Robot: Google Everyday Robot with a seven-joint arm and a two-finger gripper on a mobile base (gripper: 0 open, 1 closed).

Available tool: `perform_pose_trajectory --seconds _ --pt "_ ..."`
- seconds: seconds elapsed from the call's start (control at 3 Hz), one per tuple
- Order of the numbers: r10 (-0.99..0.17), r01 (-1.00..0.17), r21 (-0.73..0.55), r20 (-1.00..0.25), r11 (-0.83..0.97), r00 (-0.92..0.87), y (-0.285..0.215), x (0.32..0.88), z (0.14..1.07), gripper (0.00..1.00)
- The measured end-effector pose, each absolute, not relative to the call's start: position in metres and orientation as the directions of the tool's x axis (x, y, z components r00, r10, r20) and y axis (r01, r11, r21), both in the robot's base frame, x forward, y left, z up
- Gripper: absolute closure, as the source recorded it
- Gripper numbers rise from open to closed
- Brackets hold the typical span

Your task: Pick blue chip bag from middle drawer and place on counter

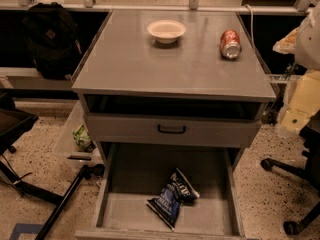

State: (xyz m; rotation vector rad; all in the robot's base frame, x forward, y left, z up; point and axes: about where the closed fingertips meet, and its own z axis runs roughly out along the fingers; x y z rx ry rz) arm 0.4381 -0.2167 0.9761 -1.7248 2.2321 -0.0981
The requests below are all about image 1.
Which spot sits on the grey drawer cabinet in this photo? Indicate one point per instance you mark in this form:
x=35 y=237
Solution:
x=128 y=72

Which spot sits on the red soda can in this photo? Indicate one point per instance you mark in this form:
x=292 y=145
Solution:
x=230 y=45

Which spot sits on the green chip bag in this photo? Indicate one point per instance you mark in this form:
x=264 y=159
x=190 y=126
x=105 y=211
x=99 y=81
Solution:
x=82 y=139

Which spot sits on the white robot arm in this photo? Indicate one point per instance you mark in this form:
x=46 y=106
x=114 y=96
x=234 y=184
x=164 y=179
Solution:
x=304 y=41

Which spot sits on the closed grey drawer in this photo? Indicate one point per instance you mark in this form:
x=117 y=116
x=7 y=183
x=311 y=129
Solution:
x=143 y=129

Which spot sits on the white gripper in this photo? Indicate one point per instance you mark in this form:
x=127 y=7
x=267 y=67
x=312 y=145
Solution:
x=309 y=47

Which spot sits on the open grey bottom drawer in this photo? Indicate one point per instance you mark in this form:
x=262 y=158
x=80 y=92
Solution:
x=136 y=173

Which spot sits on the blue chip bag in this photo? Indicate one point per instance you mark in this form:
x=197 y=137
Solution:
x=167 y=205

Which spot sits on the black backpack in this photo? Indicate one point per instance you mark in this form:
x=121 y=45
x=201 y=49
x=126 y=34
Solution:
x=53 y=40

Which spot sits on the black drawer handle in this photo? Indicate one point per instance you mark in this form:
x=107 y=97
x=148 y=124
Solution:
x=171 y=130

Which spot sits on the white bowl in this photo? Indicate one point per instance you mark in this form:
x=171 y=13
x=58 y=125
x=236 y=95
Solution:
x=166 y=31

